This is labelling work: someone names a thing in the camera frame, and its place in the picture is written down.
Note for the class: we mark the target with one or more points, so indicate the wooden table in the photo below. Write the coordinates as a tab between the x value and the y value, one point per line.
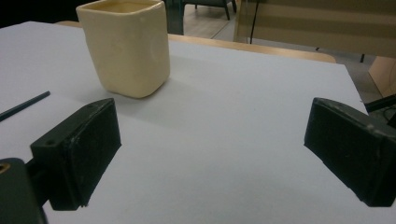
249	46

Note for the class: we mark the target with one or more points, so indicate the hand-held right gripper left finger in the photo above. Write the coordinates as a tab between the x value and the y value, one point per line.
77	152

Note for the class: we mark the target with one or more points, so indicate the dark chair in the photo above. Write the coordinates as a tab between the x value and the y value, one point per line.
214	4

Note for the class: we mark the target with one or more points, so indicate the cream square pen holder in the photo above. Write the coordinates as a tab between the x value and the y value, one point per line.
130	46

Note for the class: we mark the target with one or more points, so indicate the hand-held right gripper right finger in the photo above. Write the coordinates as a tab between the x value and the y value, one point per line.
351	146

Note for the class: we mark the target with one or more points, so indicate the beige partition panel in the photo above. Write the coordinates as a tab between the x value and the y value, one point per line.
323	21

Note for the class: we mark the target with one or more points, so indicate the white table sheet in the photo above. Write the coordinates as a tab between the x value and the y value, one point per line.
199	130

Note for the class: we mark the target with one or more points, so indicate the black stand leg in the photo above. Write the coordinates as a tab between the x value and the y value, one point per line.
380	102

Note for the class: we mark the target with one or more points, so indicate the dark pencil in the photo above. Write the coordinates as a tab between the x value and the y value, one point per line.
23	105

